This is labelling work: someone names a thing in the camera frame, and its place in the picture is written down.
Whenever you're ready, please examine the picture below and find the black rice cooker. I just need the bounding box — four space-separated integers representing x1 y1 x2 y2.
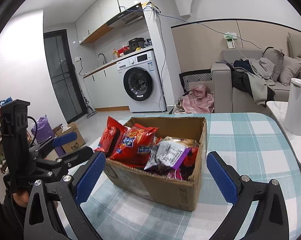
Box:
128 37 145 51

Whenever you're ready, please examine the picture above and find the pile of clothes on sofa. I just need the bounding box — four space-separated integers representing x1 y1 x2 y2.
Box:
211 47 289 113

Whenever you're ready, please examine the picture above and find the black patterned basket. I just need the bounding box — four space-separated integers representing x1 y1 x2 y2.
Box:
179 69 212 93

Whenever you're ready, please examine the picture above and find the teal plaid tablecloth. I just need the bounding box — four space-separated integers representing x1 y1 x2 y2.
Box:
81 113 301 239

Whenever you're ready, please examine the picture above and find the white washing machine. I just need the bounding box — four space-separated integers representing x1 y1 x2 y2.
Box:
116 49 167 113

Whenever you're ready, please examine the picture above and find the person's left hand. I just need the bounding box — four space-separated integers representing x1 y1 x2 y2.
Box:
13 191 29 207

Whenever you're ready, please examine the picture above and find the purple bag on floor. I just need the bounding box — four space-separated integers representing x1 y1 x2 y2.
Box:
31 115 55 143

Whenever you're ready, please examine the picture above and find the red cone snack bag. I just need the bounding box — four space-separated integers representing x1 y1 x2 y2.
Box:
109 124 159 168

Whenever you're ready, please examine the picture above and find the cardboard box on floor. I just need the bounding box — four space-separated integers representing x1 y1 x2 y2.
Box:
55 122 86 153

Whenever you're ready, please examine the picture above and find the red wafer bar packet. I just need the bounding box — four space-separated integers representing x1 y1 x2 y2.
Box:
94 116 128 157

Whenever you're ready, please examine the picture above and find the brown cardboard SF box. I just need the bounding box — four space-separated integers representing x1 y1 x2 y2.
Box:
104 114 207 211

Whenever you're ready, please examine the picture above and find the black glass door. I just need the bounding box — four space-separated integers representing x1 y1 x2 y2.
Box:
44 29 87 124

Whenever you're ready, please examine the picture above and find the pink cloth on floor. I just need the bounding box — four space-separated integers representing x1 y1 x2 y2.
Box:
171 85 214 114

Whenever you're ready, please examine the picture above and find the white cylindrical appliance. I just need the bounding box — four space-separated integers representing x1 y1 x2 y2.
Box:
284 78 301 136

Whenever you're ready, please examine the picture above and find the purple silver snack bag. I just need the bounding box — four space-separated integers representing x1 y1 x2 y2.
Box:
144 141 192 171

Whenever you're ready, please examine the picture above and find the silver red noodle snack bag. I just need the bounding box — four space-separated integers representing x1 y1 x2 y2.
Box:
162 137 199 147

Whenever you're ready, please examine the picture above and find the white kitchen counter cabinet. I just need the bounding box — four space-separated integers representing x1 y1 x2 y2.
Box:
84 64 128 108

